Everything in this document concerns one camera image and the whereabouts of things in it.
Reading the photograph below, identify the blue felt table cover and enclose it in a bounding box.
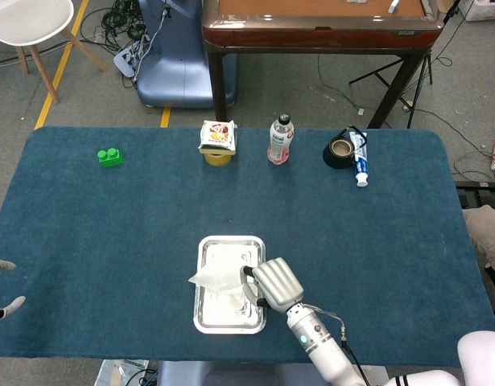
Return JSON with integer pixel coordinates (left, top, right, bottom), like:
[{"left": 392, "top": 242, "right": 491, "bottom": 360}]
[{"left": 0, "top": 126, "right": 495, "bottom": 369}]

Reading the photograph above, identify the black floor rail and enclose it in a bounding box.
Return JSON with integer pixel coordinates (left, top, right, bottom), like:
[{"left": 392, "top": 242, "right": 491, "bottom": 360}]
[{"left": 455, "top": 180, "right": 495, "bottom": 210}]

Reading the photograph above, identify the brown mahjong table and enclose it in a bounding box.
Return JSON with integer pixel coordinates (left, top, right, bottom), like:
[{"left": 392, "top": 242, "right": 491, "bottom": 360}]
[{"left": 201, "top": 0, "right": 445, "bottom": 129}]

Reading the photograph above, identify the blue white toothpaste tube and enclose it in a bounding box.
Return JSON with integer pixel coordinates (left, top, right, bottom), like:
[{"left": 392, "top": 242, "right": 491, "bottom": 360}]
[{"left": 349, "top": 131, "right": 370, "bottom": 188}]

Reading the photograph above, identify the pink drink bottle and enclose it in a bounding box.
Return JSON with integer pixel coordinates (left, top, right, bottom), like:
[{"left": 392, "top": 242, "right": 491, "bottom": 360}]
[{"left": 266, "top": 113, "right": 295, "bottom": 165}]

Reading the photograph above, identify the white power strip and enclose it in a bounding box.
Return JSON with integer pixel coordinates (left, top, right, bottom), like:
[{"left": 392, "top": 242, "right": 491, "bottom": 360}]
[{"left": 113, "top": 42, "right": 150, "bottom": 78}]

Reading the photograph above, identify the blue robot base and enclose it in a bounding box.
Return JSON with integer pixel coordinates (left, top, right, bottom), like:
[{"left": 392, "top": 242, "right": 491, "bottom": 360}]
[{"left": 136, "top": 0, "right": 238, "bottom": 109}]

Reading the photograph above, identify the stainless steel tray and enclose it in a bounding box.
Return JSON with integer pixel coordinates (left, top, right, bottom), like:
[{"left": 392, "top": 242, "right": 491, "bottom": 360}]
[{"left": 193, "top": 235, "right": 267, "bottom": 335}]

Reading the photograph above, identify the black tape roll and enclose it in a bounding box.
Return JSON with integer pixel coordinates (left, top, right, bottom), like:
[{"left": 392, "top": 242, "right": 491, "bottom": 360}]
[{"left": 322, "top": 136, "right": 355, "bottom": 170}]

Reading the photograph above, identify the green toy building block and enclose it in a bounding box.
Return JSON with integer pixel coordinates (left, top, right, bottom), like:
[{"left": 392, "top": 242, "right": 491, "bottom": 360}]
[{"left": 97, "top": 147, "right": 126, "bottom": 168}]

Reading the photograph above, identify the right arm wrist cable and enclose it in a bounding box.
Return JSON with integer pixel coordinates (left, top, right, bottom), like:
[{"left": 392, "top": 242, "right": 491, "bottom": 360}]
[{"left": 307, "top": 305, "right": 371, "bottom": 386}]

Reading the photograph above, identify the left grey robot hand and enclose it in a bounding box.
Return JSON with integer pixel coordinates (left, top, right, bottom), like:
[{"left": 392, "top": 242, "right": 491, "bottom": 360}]
[{"left": 0, "top": 258, "right": 27, "bottom": 324}]

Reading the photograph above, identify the clear plastic bag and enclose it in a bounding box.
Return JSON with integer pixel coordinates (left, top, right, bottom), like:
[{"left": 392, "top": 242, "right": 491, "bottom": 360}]
[{"left": 94, "top": 359, "right": 150, "bottom": 386}]

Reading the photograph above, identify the beige cushion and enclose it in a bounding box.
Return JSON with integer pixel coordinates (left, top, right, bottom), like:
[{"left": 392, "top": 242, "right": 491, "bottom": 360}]
[{"left": 463, "top": 203, "right": 495, "bottom": 269}]

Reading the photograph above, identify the white paper sheet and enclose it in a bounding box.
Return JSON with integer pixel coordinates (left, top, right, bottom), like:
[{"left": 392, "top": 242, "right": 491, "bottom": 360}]
[{"left": 188, "top": 259, "right": 258, "bottom": 318}]

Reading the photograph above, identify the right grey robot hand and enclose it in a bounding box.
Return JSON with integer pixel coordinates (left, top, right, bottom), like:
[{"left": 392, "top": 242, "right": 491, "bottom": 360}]
[{"left": 239, "top": 258, "right": 305, "bottom": 314}]

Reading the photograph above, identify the white plastic chair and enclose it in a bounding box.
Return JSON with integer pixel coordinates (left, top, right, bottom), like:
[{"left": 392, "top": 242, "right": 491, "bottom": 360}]
[{"left": 0, "top": 0, "right": 110, "bottom": 105}]

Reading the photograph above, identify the black wire frame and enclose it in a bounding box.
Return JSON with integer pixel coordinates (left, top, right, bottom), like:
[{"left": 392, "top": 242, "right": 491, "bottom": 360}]
[{"left": 338, "top": 125, "right": 369, "bottom": 156}]

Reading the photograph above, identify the black floor cable bundle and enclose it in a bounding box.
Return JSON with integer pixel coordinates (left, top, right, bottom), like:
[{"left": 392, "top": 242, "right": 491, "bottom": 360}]
[{"left": 80, "top": 0, "right": 151, "bottom": 51}]

